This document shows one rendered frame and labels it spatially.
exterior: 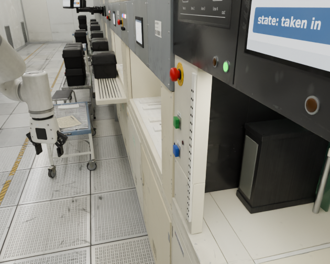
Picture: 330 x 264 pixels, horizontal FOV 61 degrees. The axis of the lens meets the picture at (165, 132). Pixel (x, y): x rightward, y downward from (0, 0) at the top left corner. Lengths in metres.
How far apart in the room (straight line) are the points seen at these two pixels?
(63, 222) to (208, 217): 1.58
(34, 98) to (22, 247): 1.45
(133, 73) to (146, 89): 0.17
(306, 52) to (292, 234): 0.75
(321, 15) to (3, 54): 0.78
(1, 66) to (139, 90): 1.48
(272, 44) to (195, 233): 0.68
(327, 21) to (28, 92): 0.93
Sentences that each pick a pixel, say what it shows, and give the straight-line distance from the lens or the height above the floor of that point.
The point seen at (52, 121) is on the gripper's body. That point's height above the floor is 1.15.
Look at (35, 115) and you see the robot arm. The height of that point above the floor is 1.18.
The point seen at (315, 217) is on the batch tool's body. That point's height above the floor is 0.87.
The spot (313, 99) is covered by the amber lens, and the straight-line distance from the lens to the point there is 0.35.
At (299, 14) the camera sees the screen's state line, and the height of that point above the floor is 1.52.
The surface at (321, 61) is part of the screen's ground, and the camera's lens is 0.34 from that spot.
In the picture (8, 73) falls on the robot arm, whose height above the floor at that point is 1.35.
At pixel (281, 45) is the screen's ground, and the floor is 1.49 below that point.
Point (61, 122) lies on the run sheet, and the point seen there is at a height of 0.46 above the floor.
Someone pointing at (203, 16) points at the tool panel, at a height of 1.51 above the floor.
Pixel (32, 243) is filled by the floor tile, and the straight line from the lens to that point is 2.33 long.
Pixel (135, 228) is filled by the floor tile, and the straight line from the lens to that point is 2.24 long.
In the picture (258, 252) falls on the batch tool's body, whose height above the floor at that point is 0.87.
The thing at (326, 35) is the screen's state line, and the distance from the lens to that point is 0.34.
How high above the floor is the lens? 1.53
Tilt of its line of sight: 24 degrees down
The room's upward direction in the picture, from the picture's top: straight up
